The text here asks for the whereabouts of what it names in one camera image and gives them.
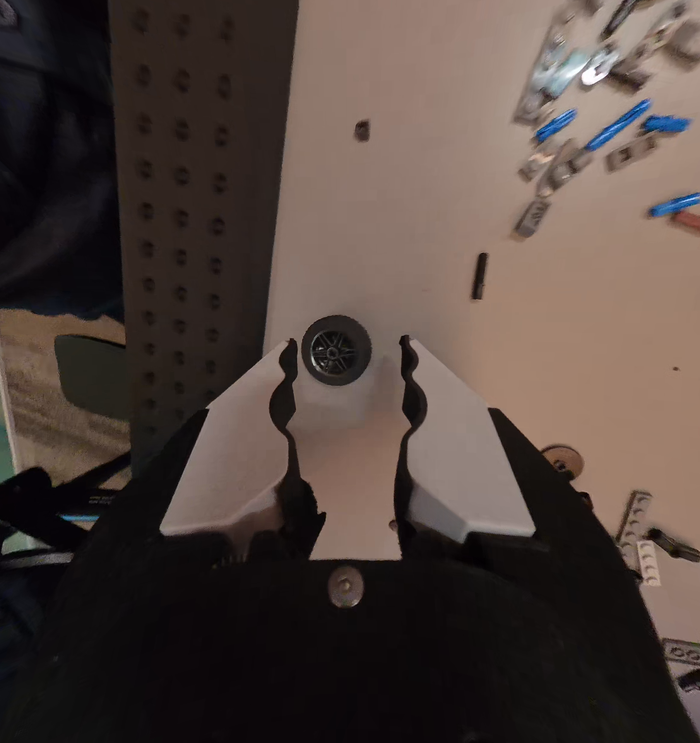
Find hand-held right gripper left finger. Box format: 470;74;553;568
160;338;302;536

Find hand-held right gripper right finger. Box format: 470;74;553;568
395;335;536;544

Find small black lego wheel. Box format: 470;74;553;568
301;315;373;387

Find pile of grey lego plates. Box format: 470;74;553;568
540;444;700;697

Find printed grey lego tile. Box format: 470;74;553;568
515;199;552;239

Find black chair base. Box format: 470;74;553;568
0;334;133;558

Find black perforated table edge strip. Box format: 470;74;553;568
109;0;300;471

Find person's navy shirt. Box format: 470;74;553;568
0;0;124;314

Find scattered blue pins grey pieces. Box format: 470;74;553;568
512;0;700;240

